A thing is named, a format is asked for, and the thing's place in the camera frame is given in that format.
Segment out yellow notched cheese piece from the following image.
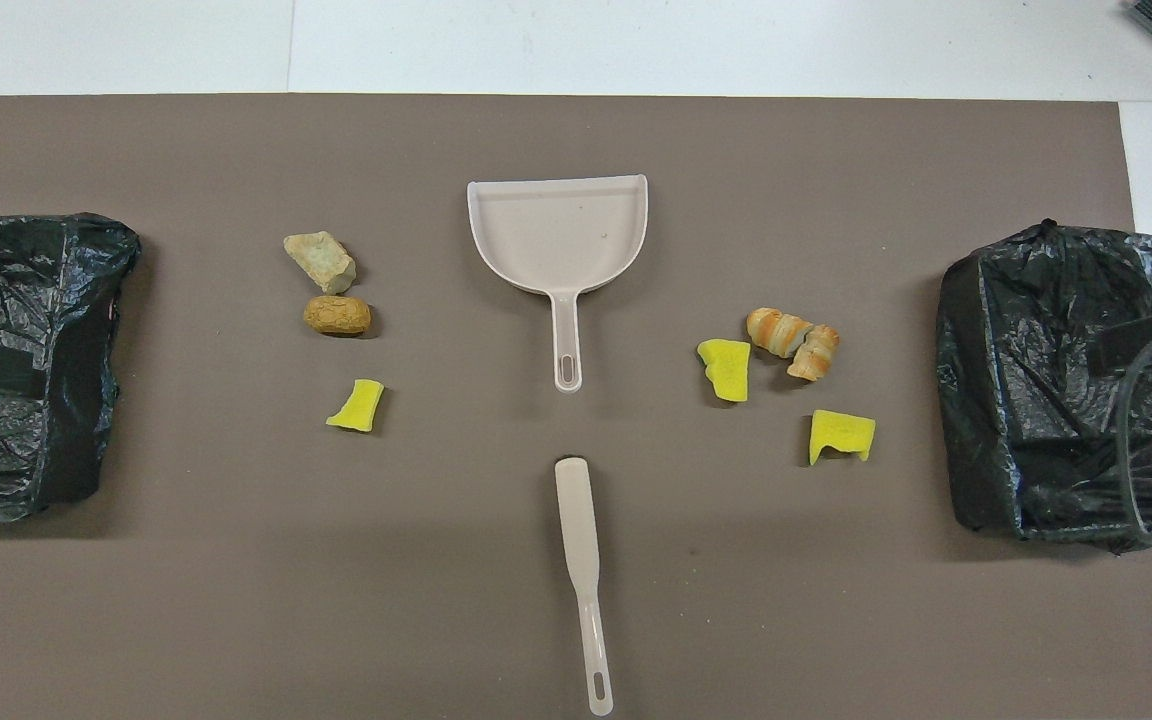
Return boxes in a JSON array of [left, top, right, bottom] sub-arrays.
[[808, 409, 877, 468]]

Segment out yellow cheese wedge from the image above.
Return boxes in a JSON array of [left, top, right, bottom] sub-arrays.
[[696, 339, 753, 404]]

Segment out bin lined with black bag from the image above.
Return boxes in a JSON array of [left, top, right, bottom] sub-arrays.
[[0, 212, 143, 524], [936, 220, 1152, 556]]

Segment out brown table mat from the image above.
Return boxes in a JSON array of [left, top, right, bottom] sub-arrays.
[[0, 95, 1152, 720]]

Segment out beige plastic dustpan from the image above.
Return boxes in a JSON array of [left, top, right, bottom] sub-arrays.
[[466, 174, 650, 394]]

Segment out pale dumpling pastry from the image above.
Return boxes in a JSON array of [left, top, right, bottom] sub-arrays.
[[283, 231, 358, 296]]

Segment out beige hand brush black bristles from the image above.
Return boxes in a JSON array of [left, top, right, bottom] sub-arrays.
[[554, 455, 615, 718]]

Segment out brown oval bread roll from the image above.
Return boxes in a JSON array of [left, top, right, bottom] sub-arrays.
[[302, 295, 373, 338]]

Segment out golden striped croissant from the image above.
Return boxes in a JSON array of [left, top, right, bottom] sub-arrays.
[[745, 307, 841, 383]]

